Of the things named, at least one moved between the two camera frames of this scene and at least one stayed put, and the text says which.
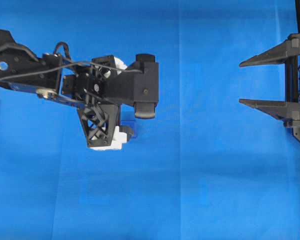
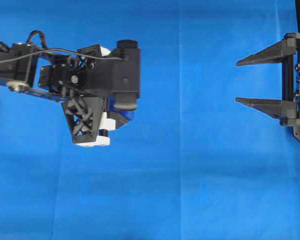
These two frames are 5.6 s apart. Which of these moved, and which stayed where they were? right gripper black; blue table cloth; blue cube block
Moved: blue cube block
Stayed: blue table cloth; right gripper black
